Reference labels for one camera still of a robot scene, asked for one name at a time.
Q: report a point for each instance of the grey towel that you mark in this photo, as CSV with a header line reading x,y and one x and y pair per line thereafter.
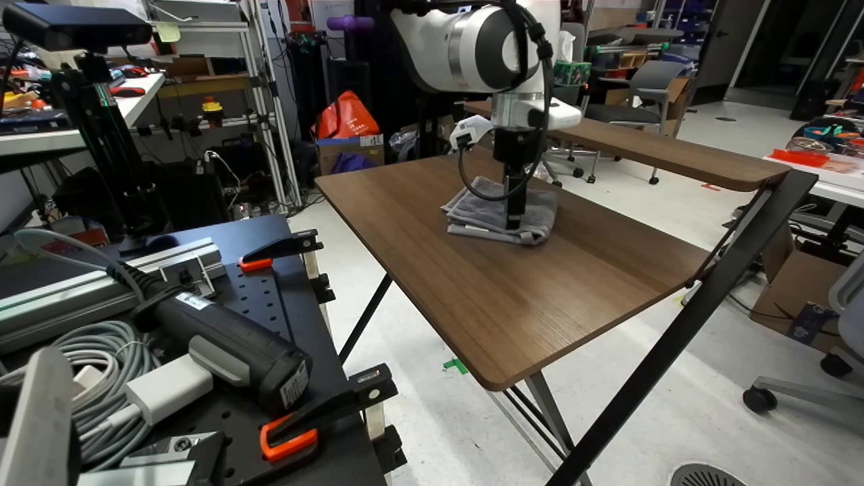
x,y
479,211

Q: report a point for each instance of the white metal shelving rack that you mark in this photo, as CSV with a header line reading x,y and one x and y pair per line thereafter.
x,y
244,24

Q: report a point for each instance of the white power adapter block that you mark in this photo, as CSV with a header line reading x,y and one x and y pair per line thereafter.
x,y
169,386

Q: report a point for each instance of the black perforated mounting table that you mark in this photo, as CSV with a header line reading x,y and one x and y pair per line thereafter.
x,y
139,374

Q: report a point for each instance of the brown wooden desk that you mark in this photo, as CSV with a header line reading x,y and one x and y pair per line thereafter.
x,y
503,309

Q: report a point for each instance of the grey office chair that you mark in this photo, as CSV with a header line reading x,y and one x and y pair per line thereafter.
x,y
647,104

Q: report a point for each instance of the cardboard box with blue label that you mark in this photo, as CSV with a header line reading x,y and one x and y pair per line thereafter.
x,y
348,153

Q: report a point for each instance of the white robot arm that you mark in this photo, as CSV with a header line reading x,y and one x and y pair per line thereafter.
x,y
503,49

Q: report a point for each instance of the black handheld controller device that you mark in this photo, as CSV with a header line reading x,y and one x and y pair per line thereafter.
x,y
233,347

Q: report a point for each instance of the orange bag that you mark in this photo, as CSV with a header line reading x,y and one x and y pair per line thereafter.
x,y
347,116

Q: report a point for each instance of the cardboard box on floor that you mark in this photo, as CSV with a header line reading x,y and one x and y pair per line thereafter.
x,y
799,281

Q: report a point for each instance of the orange tipped black clamp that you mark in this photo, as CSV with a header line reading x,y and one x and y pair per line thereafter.
x,y
286,247

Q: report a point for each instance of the brown raised desk shelf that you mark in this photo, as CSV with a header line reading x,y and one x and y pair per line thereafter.
x,y
691,161

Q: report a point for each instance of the round floor drain grate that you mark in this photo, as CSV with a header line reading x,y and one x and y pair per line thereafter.
x,y
702,475

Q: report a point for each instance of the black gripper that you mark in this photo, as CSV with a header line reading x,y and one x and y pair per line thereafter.
x,y
517,149

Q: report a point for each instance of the orange handled bar clamp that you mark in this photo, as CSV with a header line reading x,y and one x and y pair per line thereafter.
x,y
304,429

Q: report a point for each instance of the white side table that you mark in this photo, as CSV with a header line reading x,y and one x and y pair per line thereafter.
x,y
829,147

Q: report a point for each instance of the silver aluminium extrusion rail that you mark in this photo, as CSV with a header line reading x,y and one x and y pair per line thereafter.
x,y
50,311

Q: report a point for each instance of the black camera on tripod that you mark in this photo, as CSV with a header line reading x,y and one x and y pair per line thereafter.
x,y
85,96

